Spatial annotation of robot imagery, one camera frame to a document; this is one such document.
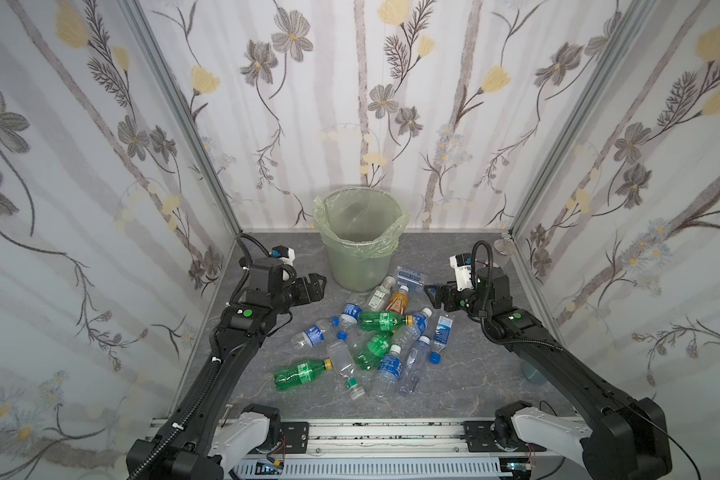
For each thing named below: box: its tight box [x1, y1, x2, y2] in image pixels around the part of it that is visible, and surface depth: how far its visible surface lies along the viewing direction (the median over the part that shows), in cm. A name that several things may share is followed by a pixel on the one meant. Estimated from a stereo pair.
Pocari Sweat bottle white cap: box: [392, 307, 433, 349], surface depth 90 cm
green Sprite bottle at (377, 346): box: [355, 333, 394, 370], surface depth 86 cm
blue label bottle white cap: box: [375, 344, 403, 400], surface depth 82 cm
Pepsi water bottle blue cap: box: [339, 302, 363, 334], surface depth 94 cm
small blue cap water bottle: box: [291, 316, 341, 350], surface depth 89 cm
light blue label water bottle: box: [430, 314, 454, 365], surface depth 90 cm
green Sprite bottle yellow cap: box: [358, 310, 415, 333], surface depth 87 cm
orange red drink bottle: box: [385, 284, 409, 315], surface depth 95 cm
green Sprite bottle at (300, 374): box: [274, 360, 333, 391], surface depth 82 cm
